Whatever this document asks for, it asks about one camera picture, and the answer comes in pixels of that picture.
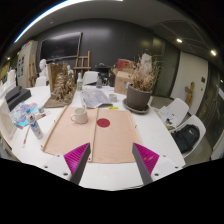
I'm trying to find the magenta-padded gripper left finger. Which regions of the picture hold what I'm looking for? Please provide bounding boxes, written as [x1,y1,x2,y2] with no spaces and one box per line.
[42,142,92,185]

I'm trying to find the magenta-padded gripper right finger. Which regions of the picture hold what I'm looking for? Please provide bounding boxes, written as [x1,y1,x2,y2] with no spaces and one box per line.
[132,142,183,186]

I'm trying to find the blue-capped plastic drink bottle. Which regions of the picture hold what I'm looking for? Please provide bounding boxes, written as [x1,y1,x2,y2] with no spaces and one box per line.
[25,107,44,140]

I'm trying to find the white ceramic mug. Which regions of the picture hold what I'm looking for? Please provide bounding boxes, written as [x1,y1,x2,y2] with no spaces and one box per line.
[70,106,89,125]

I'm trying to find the black backpack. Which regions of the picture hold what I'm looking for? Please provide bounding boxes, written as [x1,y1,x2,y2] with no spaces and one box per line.
[171,124,201,154]

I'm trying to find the flat round red coaster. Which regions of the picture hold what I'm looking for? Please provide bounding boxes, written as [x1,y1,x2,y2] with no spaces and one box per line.
[96,117,111,129]

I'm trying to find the white paper sheets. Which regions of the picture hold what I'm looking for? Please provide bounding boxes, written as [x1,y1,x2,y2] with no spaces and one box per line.
[158,105,177,130]

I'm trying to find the wooden paintbrush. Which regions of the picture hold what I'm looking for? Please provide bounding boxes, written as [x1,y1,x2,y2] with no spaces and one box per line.
[34,111,52,122]

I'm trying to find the grey plant saucer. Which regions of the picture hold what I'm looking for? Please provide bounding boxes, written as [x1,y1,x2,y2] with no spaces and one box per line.
[122,97,151,115]

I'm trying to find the grey pot with dried plant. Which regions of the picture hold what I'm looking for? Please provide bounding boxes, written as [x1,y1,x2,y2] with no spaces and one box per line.
[125,56,162,112]

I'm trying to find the newspaper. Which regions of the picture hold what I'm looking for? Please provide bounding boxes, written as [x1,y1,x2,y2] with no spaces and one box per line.
[79,87,114,109]

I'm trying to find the small grey cup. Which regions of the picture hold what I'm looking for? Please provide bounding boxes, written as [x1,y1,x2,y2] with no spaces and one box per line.
[108,93,119,103]

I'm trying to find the green-labelled spray bottle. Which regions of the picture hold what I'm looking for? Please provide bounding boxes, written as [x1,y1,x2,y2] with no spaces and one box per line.
[76,72,84,92]

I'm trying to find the white canvas panel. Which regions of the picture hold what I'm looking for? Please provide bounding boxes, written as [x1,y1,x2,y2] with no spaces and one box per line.
[0,99,18,141]

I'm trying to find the wooden figure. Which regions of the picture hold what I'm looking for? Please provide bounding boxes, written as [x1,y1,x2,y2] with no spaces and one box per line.
[184,81,195,108]

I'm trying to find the black box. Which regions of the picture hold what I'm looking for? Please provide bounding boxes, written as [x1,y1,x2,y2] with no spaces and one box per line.
[4,85,32,112]

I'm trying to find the white plaster bust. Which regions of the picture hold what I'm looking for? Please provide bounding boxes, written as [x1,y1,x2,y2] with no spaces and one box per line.
[38,58,49,79]

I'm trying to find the wooden easel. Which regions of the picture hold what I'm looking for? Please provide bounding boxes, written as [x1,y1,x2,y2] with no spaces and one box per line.
[73,50,92,79]

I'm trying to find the red box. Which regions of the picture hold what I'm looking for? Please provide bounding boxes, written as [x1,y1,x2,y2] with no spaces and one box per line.
[116,58,134,72]

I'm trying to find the white plaster statue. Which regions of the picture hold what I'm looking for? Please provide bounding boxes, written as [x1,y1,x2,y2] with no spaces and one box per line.
[139,53,153,73]

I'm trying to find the white cabinet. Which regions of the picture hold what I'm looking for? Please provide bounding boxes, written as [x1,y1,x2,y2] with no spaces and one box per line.
[16,40,39,88]

